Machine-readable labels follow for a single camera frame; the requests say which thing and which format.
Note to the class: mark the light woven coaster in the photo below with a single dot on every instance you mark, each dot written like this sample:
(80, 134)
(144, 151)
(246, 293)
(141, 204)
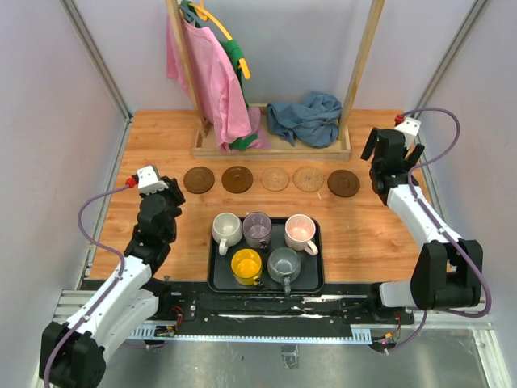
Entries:
(275, 179)

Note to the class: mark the wooden clothes rack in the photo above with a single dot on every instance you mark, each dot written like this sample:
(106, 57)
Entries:
(179, 67)

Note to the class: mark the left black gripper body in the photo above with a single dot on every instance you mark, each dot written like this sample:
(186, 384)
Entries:
(172, 200)

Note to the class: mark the yellow glass mug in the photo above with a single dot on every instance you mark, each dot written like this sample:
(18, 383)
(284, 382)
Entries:
(247, 267)

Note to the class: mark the woven rattan coaster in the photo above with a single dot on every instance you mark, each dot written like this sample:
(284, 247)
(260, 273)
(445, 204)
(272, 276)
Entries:
(308, 179)

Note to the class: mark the dark wooden coaster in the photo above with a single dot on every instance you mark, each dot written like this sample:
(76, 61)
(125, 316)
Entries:
(199, 180)
(343, 183)

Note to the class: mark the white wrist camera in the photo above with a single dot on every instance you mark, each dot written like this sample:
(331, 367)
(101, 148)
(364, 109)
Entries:
(149, 180)
(410, 128)

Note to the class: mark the green hanger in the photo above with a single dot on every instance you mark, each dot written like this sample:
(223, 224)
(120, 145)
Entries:
(190, 14)

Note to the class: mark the brown glass coaster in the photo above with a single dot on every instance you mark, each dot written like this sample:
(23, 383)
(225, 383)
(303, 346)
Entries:
(237, 179)

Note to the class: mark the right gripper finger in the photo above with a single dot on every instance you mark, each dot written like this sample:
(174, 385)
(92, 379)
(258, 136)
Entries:
(415, 154)
(370, 144)

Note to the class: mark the grey glass mug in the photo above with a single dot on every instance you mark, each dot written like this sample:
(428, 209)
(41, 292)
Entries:
(284, 266)

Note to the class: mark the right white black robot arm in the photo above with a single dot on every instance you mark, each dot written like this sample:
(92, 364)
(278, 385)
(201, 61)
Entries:
(446, 273)

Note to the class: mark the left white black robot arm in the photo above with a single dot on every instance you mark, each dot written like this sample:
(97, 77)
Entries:
(76, 353)

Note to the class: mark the green shirt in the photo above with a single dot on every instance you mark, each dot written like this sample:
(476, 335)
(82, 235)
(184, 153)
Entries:
(221, 68)

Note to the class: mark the yellow hanger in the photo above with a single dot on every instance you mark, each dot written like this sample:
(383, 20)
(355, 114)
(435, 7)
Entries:
(207, 16)

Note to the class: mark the purple glass mug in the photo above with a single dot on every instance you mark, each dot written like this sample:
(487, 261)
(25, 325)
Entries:
(257, 230)

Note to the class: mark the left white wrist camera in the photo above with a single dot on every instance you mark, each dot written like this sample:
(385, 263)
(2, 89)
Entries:
(149, 180)

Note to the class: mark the pink shirt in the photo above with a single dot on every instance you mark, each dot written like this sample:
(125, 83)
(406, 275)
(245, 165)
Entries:
(236, 126)

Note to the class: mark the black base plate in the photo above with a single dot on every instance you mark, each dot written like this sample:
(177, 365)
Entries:
(333, 300)

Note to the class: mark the pink ceramic mug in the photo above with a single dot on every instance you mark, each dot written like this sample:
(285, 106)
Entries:
(299, 232)

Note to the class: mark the blue crumpled cloth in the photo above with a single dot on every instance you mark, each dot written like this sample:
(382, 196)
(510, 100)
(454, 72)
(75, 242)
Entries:
(314, 120)

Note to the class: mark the white ceramic mug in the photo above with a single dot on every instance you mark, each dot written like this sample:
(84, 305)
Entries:
(226, 231)

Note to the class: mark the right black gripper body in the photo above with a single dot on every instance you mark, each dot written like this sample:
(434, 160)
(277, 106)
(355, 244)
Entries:
(406, 166)

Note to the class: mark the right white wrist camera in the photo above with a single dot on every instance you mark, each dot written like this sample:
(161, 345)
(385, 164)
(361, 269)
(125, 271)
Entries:
(410, 128)

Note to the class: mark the aluminium front rail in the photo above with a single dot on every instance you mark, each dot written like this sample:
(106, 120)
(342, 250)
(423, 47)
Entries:
(200, 325)

